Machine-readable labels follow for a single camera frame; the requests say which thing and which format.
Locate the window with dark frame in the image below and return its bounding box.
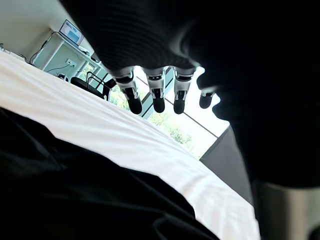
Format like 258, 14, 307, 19
79, 63, 230, 161

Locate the white desk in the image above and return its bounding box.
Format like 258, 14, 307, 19
29, 29, 107, 79

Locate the computer monitor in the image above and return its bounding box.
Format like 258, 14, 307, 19
58, 19, 85, 46

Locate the white bed sheet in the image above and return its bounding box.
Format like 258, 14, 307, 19
0, 51, 261, 240

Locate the black chair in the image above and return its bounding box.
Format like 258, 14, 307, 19
70, 71, 117, 101

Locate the black cloth garment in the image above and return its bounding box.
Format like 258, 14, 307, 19
0, 107, 221, 240

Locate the dark grey curtain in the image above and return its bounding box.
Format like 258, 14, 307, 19
199, 125, 255, 205

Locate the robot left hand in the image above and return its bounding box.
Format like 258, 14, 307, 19
59, 0, 320, 240

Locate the black cable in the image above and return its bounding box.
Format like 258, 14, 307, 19
29, 31, 55, 65

